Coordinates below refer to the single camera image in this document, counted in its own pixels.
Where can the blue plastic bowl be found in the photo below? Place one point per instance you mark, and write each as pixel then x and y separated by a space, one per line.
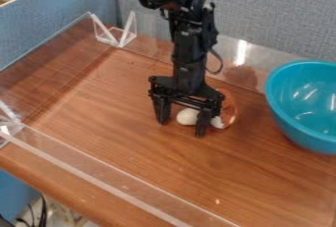
pixel 301 91

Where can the clear acrylic front barrier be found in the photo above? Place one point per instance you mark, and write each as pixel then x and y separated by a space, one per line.
pixel 170 208

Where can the clear acrylic corner bracket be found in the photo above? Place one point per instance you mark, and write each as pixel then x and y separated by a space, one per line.
pixel 118 37

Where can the clear acrylic barrier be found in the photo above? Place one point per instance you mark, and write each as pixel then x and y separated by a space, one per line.
pixel 45 75
pixel 170 208
pixel 247 62

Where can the clear acrylic left barrier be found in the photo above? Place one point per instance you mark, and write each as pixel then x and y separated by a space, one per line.
pixel 45 75

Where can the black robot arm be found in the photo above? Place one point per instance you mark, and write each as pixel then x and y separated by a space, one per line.
pixel 194 36

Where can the clear acrylic back barrier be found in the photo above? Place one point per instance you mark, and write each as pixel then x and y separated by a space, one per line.
pixel 247 62

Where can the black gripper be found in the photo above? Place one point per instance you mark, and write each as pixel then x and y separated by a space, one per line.
pixel 203 98

